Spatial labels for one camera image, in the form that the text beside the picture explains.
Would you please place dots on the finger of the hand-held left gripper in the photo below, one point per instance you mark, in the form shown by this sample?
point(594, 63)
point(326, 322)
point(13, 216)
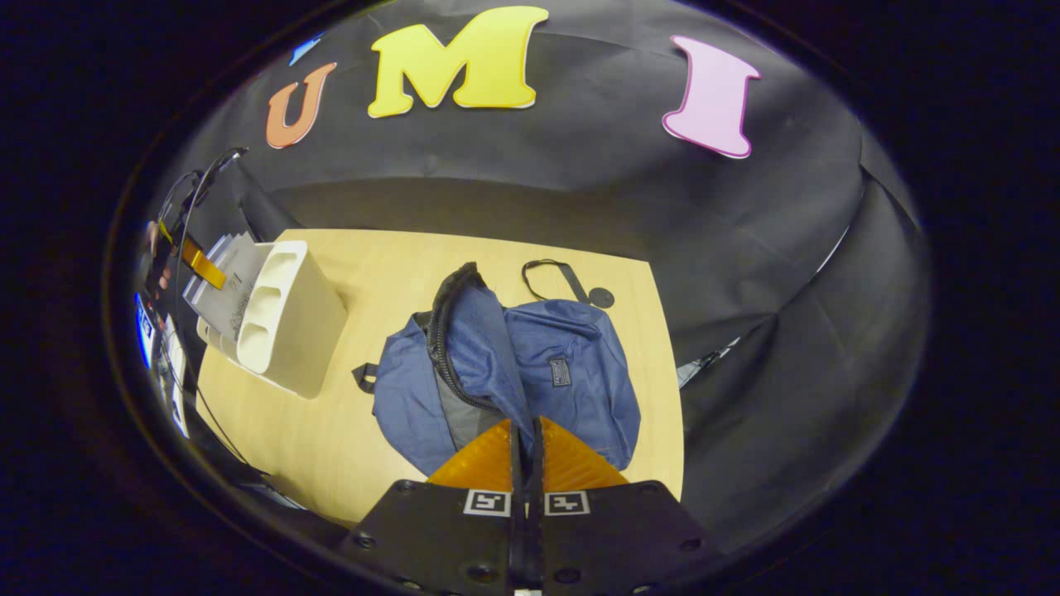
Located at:
point(204, 266)

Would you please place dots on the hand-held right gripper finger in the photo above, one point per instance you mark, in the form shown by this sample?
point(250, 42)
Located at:
point(517, 472)
point(537, 472)

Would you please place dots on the white book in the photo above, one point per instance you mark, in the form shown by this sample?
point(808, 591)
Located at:
point(240, 306)

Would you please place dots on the blue schoolbag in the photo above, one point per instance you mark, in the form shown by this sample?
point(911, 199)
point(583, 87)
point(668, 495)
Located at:
point(596, 397)

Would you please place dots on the cream plastic bookshelf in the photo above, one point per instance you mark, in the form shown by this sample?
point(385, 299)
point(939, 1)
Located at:
point(306, 331)

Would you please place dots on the computer monitor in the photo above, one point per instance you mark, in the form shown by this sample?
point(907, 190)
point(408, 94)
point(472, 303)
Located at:
point(144, 331)

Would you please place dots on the white side table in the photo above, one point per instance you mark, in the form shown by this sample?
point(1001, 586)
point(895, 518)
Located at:
point(174, 372)

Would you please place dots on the black round disc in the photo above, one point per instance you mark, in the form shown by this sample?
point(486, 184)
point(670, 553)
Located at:
point(601, 297)

